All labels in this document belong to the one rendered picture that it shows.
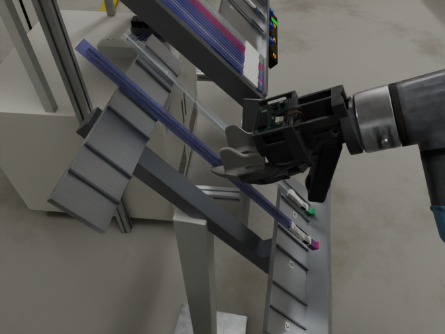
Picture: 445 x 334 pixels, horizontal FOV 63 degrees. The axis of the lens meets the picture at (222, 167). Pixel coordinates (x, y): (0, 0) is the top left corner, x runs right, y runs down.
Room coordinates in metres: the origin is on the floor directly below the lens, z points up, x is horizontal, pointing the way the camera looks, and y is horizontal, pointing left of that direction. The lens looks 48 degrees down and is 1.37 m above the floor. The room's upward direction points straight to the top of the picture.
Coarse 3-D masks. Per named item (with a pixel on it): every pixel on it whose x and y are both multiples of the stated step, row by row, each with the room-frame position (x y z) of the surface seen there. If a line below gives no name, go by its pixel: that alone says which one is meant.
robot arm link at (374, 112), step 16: (368, 96) 0.33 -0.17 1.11; (384, 96) 0.32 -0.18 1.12; (352, 112) 0.32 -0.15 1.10; (368, 112) 0.31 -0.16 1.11; (384, 112) 0.31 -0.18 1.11; (368, 128) 0.30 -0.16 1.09; (384, 128) 0.30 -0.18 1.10; (368, 144) 0.30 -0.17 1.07; (384, 144) 0.29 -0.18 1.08; (400, 144) 0.29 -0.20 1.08
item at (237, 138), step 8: (232, 128) 0.38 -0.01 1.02; (240, 128) 0.38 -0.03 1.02; (232, 136) 0.38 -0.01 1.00; (240, 136) 0.38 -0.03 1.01; (248, 136) 0.38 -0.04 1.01; (232, 144) 0.38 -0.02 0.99; (240, 144) 0.38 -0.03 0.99; (248, 144) 0.38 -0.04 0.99; (240, 152) 0.37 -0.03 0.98; (248, 152) 0.37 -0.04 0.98; (256, 152) 0.36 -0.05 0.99
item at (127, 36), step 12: (132, 36) 0.50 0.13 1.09; (132, 48) 0.49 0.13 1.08; (144, 48) 0.50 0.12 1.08; (156, 60) 0.49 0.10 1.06; (168, 72) 0.49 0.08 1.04; (180, 84) 0.49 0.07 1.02; (192, 96) 0.48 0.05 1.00; (204, 108) 0.48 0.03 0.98; (216, 120) 0.47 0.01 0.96; (288, 192) 0.44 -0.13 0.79
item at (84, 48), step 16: (80, 48) 0.39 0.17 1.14; (96, 64) 0.39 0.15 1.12; (112, 64) 0.39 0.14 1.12; (112, 80) 0.38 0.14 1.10; (128, 80) 0.39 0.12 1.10; (144, 96) 0.38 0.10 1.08; (160, 112) 0.38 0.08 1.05; (176, 128) 0.37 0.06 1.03; (192, 144) 0.36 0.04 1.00; (208, 160) 0.36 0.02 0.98; (256, 192) 0.36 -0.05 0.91; (272, 208) 0.35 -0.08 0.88; (288, 224) 0.34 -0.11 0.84
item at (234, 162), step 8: (224, 152) 0.34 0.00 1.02; (232, 152) 0.34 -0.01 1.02; (224, 160) 0.34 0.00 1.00; (232, 160) 0.34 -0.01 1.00; (240, 160) 0.33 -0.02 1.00; (248, 160) 0.33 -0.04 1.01; (256, 160) 0.33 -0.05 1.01; (264, 160) 0.33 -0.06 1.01; (216, 168) 0.35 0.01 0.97; (224, 168) 0.34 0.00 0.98; (232, 168) 0.34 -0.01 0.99; (240, 168) 0.33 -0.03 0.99; (248, 168) 0.33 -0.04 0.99; (256, 168) 0.33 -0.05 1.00; (224, 176) 0.34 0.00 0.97; (232, 176) 0.33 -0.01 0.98
